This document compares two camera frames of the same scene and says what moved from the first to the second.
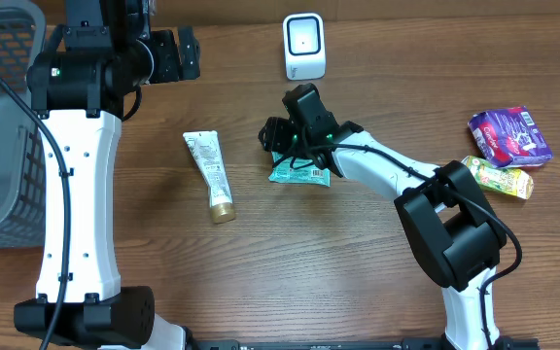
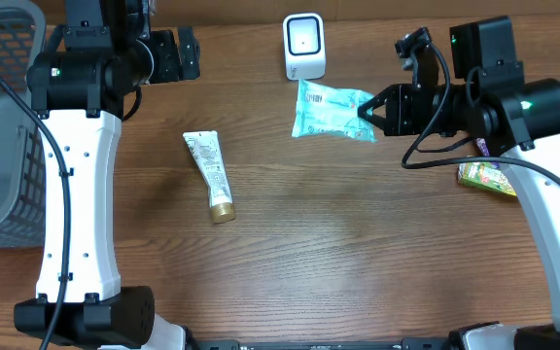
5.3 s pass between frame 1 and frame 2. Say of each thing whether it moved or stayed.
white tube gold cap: stayed
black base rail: stayed
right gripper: moved
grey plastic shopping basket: stayed
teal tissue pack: moved
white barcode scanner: stayed
